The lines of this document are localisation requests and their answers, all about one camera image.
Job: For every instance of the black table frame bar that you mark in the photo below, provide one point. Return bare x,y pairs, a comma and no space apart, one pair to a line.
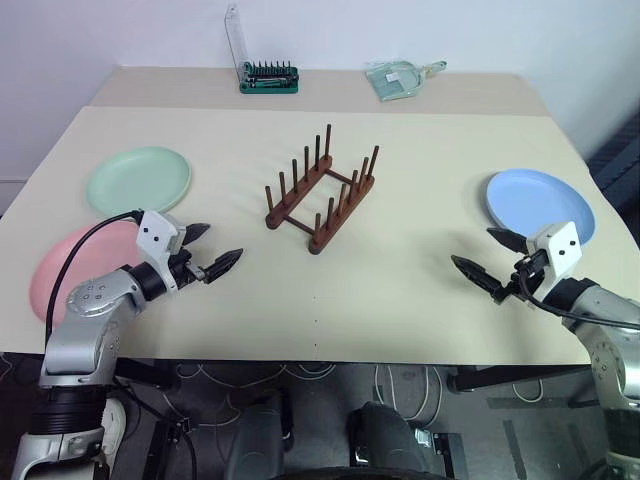
145,372
510,382

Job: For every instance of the dark rounded shape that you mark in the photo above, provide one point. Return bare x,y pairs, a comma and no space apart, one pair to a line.
385,440
262,435

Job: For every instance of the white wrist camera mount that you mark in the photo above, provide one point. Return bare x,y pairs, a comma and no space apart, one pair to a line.
155,235
562,245

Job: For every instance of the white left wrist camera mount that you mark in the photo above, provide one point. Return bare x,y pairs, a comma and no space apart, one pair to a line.
155,235

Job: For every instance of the green mini dustpan set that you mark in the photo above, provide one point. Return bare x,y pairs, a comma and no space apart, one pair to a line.
395,82

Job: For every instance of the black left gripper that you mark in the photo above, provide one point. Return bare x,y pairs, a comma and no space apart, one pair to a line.
182,268

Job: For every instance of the blue plate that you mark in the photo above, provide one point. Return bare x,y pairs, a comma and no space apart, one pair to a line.
535,200

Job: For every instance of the green plate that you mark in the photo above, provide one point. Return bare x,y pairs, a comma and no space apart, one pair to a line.
135,180

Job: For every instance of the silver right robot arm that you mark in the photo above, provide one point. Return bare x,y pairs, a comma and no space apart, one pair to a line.
610,350

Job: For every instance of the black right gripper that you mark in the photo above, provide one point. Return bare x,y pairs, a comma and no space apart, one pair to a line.
535,261

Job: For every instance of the brown wooden dish rack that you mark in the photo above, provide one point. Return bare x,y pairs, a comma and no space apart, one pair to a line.
320,242

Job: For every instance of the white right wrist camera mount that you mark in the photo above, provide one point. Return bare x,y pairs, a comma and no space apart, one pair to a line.
562,245

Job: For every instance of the red plate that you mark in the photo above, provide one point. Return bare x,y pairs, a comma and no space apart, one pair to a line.
50,285

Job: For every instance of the black ribbed chair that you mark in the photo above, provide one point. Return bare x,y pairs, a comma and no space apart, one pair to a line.
620,155

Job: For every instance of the green screwdriver bit set case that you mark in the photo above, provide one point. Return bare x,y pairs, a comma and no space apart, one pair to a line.
270,82

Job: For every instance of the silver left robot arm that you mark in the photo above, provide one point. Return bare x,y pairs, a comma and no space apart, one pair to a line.
80,330

